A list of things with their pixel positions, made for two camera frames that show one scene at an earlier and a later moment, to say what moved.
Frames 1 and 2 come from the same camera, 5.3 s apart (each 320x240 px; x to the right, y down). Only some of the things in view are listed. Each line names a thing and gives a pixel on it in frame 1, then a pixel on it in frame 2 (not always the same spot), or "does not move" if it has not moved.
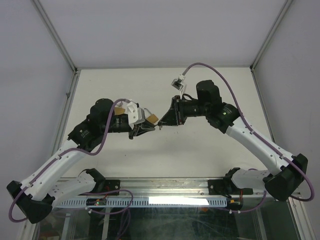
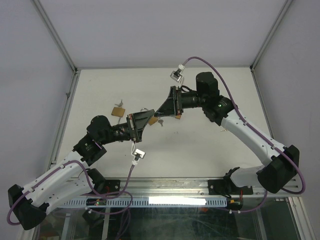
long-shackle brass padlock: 151,118 does not move
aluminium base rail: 153,187 does not move
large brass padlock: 119,110 does not move
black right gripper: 175,116 → 173,106
